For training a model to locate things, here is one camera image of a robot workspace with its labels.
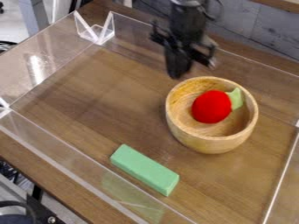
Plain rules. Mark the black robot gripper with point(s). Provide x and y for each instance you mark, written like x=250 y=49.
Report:
x=183 y=39

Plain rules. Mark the red plush fruit green leaf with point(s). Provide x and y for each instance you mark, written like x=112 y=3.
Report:
x=214 y=105

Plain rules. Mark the round wooden bowl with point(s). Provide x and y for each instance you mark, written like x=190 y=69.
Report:
x=210 y=138

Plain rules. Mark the green rectangular block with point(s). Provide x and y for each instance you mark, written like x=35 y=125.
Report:
x=144 y=169

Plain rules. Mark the black clamp under table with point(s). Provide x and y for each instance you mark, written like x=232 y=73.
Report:
x=21 y=208

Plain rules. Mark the clear acrylic tray enclosure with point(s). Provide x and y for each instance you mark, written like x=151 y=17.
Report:
x=80 y=98

